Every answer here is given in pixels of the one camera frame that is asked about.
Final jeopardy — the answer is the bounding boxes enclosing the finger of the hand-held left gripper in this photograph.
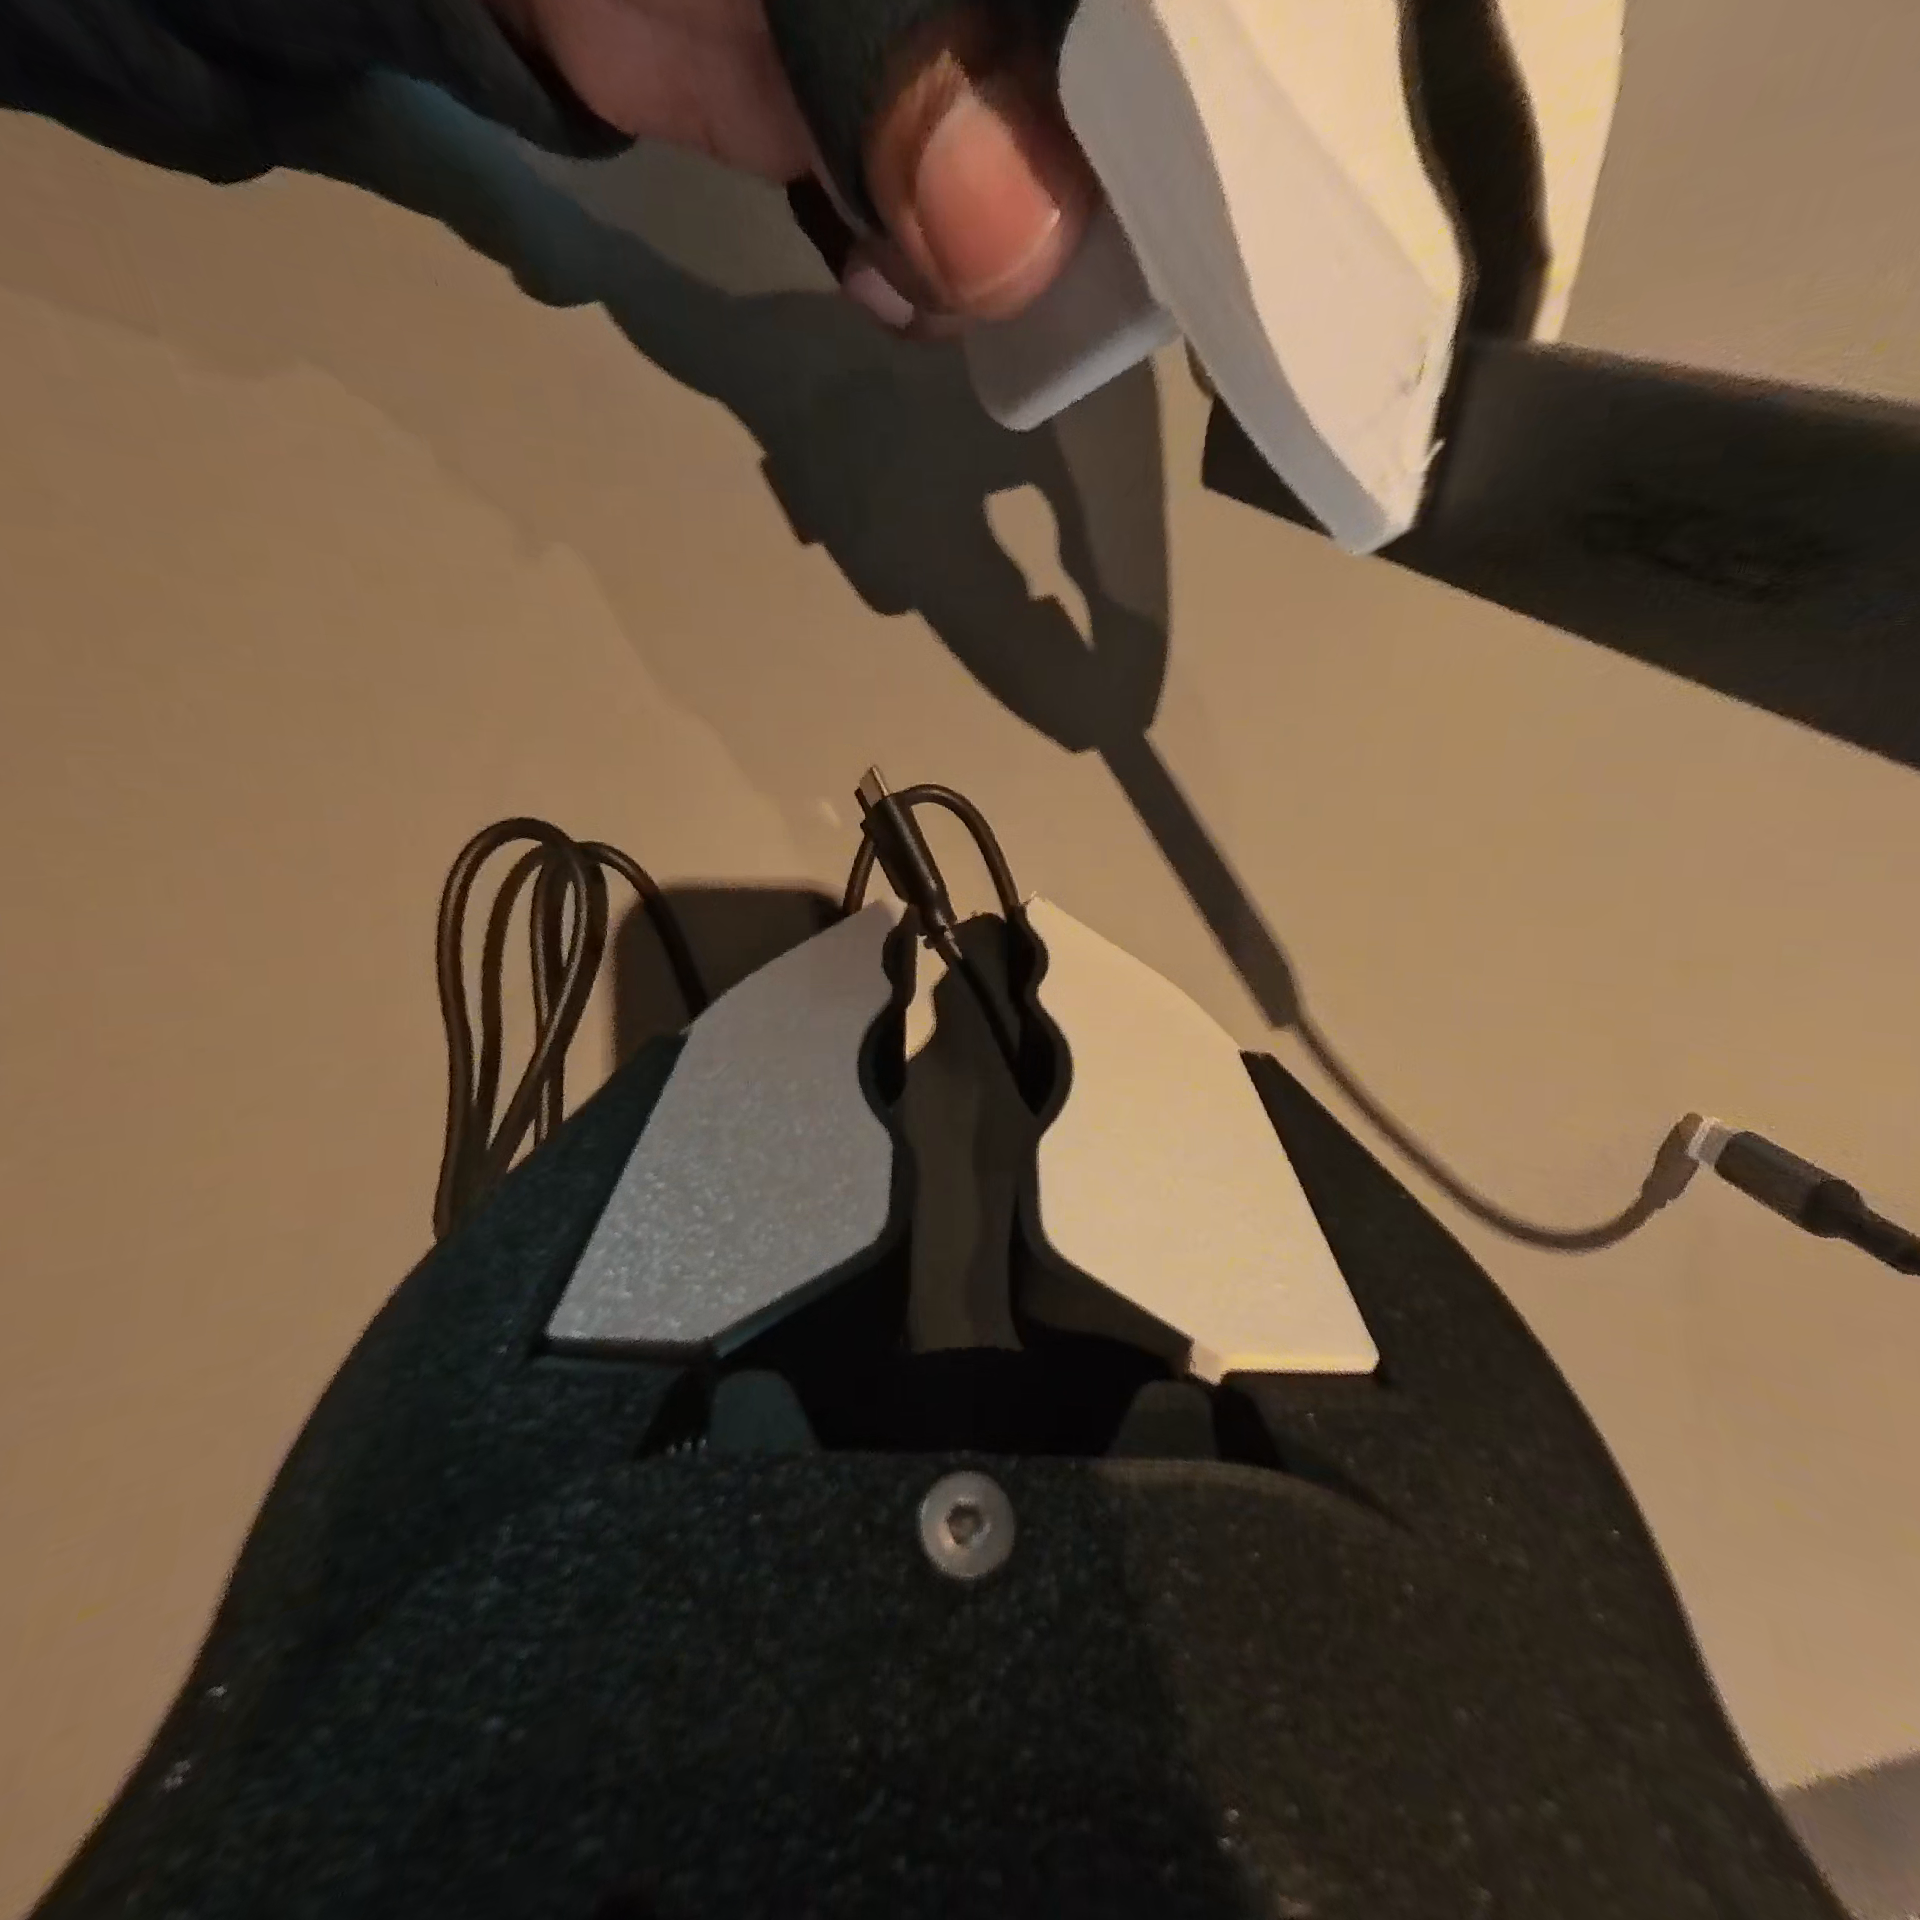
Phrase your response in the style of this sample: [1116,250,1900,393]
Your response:
[1402,0,1632,349]
[964,0,1471,558]

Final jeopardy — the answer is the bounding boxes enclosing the black usb cable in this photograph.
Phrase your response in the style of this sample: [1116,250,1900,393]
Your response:
[433,763,1053,1244]

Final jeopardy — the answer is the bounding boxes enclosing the grey usb hub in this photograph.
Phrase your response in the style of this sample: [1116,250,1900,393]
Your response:
[1197,336,1920,1279]

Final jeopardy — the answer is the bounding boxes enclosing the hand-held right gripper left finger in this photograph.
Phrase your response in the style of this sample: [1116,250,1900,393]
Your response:
[545,899,921,1446]

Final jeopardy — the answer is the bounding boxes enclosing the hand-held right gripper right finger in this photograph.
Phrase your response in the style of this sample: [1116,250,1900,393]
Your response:
[983,894,1383,1446]

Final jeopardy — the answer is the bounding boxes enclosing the person's left hand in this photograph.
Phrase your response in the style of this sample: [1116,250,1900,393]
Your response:
[486,0,1110,332]

